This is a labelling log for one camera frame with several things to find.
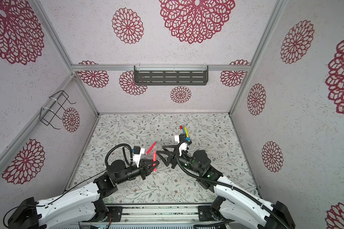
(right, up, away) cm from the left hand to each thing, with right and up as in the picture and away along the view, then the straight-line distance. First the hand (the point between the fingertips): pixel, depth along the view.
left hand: (158, 164), depth 70 cm
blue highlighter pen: (+16, +17, +39) cm, 45 cm away
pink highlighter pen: (-1, +3, -3) cm, 4 cm away
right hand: (+2, +9, -7) cm, 12 cm away
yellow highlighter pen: (+18, +15, +38) cm, 44 cm away
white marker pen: (+14, +17, +40) cm, 46 cm away
